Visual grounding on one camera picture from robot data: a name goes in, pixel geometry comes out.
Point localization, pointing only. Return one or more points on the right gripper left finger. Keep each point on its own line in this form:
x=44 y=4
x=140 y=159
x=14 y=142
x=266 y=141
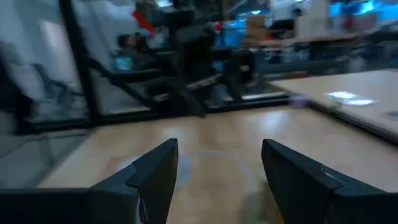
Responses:
x=149 y=186

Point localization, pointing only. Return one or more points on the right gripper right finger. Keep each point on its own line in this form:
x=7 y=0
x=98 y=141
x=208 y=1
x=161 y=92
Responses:
x=304 y=193

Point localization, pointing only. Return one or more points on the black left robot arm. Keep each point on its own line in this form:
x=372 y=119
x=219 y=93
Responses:
x=192 y=62

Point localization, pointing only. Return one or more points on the white rectangular desk plate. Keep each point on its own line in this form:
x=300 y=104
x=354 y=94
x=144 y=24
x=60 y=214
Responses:
x=351 y=98

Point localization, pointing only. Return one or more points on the light wooden desk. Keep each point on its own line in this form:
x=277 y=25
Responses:
x=357 y=84

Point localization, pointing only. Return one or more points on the person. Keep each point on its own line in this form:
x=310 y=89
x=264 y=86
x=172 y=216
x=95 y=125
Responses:
x=127 y=42

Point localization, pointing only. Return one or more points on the brown cardboard box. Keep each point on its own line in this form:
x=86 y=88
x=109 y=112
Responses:
x=256 y=28

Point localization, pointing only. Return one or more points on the black aluminium table frame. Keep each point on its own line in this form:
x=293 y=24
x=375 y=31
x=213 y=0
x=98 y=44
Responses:
x=81 y=62

